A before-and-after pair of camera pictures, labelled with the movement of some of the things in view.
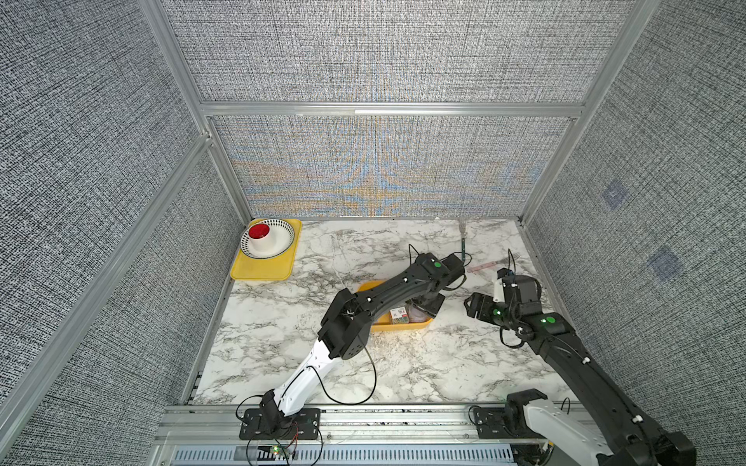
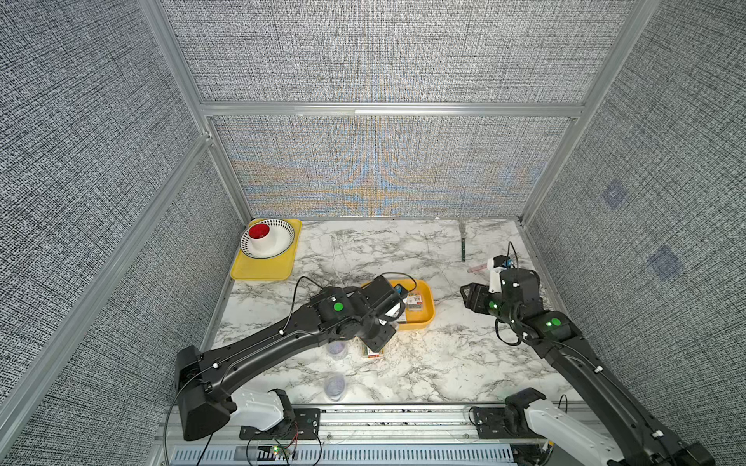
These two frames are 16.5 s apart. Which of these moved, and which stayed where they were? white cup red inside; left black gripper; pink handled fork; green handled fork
Moved: left black gripper
Stayed: pink handled fork; green handled fork; white cup red inside
